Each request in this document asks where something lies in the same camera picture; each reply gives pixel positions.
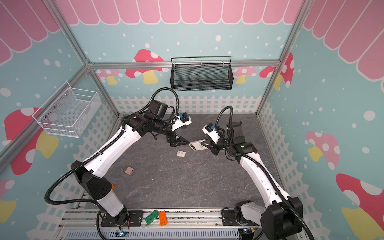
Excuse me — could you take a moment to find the white remote control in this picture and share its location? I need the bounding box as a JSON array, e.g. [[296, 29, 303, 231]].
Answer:
[[189, 140, 208, 151]]

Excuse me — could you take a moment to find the white battery cover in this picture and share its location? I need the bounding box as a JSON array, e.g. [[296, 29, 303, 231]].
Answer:
[[177, 151, 186, 158]]

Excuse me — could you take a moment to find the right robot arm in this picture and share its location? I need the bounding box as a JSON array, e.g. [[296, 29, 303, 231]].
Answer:
[[202, 106, 315, 240]]

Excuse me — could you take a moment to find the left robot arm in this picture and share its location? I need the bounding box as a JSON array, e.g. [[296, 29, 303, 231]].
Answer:
[[44, 87, 192, 226]]

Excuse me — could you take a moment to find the small beige block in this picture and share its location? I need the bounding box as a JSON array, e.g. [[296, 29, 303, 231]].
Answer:
[[125, 167, 135, 176]]

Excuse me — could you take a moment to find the orange toy brick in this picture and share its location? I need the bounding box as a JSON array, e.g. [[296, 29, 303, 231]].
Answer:
[[158, 211, 168, 227]]

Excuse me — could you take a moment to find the green toy brick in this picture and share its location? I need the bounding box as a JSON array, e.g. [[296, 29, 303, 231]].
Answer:
[[145, 210, 159, 226]]

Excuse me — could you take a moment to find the small green circuit board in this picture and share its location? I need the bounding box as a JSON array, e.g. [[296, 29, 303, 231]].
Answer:
[[115, 230, 130, 238]]

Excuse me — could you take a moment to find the black mesh wall basket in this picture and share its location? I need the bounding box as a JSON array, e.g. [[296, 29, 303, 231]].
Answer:
[[170, 56, 234, 92]]

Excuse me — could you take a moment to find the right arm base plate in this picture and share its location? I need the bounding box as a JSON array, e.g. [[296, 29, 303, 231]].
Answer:
[[221, 208, 258, 226]]

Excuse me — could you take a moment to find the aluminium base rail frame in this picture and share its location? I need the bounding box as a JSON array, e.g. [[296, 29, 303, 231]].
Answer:
[[53, 207, 271, 240]]

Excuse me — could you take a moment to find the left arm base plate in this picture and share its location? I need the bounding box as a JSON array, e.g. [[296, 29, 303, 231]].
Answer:
[[101, 210, 144, 227]]

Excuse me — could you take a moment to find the white wire wall basket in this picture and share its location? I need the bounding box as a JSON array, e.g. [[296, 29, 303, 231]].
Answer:
[[32, 82, 102, 138]]

